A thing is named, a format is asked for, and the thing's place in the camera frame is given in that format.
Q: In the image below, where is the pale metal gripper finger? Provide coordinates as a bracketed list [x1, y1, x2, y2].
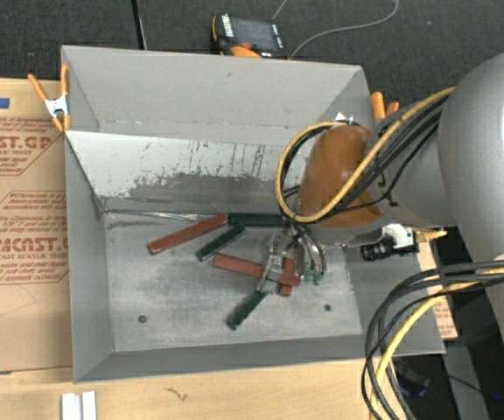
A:
[265, 234, 284, 257]
[255, 255, 284, 296]

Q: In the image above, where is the red-brown flat block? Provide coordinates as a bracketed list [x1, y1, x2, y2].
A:
[146, 213, 229, 256]
[212, 252, 302, 288]
[277, 258, 296, 298]

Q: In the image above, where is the dark green flat block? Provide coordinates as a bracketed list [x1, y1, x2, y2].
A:
[195, 224, 247, 263]
[226, 290, 269, 332]
[227, 212, 287, 228]

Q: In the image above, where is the grey metal bin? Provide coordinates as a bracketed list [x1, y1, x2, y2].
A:
[60, 45, 448, 384]

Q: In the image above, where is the brown cardboard board red print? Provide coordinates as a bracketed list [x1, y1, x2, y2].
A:
[0, 75, 459, 376]

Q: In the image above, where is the black cylinder on white bracket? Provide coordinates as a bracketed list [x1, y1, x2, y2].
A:
[360, 222, 420, 263]

